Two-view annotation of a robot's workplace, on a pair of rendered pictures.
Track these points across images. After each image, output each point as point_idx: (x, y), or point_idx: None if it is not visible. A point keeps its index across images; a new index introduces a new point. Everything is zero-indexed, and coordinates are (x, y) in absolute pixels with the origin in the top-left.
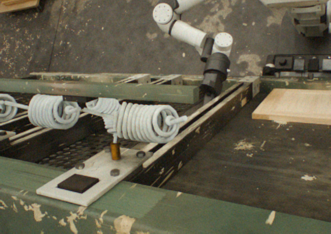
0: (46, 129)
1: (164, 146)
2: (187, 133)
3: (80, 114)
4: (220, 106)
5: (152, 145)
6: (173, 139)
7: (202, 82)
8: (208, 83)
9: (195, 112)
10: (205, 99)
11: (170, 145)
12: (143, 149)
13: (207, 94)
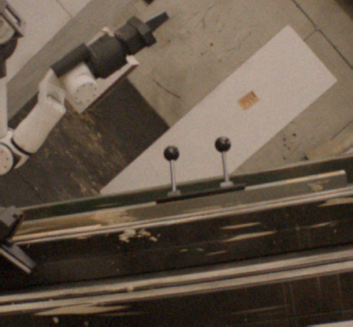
0: (331, 254)
1: (324, 192)
2: (260, 202)
3: (169, 280)
4: (99, 227)
5: (325, 195)
6: (292, 198)
7: (16, 213)
8: (20, 211)
9: (139, 227)
10: (16, 253)
11: (317, 192)
12: (344, 193)
13: (12, 243)
